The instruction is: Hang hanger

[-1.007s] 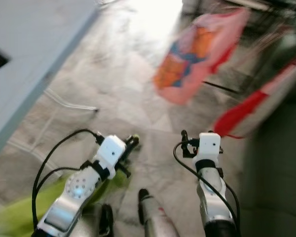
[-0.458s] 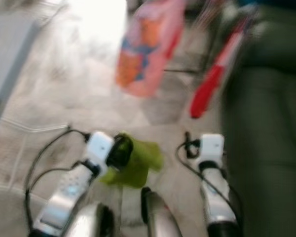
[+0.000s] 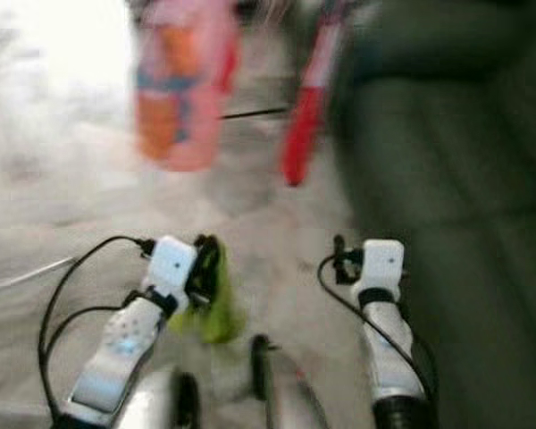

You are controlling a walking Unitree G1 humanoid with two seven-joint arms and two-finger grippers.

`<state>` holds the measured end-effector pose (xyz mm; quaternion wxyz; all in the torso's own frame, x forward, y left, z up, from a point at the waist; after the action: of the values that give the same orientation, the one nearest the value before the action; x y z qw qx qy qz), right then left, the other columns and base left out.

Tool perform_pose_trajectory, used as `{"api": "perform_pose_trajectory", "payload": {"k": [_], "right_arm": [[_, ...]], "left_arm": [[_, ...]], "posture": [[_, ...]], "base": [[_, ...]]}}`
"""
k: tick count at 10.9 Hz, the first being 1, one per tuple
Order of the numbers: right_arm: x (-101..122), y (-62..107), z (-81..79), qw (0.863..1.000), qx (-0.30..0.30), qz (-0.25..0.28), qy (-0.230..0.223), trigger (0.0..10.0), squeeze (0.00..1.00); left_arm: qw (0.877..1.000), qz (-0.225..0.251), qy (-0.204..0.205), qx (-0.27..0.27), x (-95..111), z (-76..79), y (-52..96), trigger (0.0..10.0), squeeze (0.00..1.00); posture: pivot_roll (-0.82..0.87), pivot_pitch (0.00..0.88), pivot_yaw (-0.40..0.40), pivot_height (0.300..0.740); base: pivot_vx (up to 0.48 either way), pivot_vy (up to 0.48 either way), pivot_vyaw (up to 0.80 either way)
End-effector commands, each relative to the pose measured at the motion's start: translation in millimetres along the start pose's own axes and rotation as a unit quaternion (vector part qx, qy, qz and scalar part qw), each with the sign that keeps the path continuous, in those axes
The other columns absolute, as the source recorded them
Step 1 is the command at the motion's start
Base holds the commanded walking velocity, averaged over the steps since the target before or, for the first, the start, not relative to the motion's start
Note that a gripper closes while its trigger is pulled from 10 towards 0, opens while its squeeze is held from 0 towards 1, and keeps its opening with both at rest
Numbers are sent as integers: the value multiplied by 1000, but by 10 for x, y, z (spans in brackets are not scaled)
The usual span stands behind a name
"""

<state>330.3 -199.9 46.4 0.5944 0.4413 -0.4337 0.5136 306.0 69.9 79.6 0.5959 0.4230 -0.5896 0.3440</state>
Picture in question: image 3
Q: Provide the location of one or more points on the green garment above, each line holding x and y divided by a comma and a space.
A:
219, 317

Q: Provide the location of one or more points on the dark green leather sofa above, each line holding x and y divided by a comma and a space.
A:
447, 179

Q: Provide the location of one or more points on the silver robot left leg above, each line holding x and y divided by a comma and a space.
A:
161, 402

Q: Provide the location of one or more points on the silver robot leg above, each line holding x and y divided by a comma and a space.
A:
161, 402
290, 393

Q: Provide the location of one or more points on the silver robot right leg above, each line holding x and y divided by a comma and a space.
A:
290, 393

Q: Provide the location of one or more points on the pink printed garment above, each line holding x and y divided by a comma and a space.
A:
183, 80

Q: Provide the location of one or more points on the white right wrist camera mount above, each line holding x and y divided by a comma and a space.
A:
380, 264

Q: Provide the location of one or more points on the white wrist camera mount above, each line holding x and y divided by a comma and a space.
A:
172, 264
380, 264

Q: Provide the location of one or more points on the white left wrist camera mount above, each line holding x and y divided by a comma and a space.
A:
172, 264

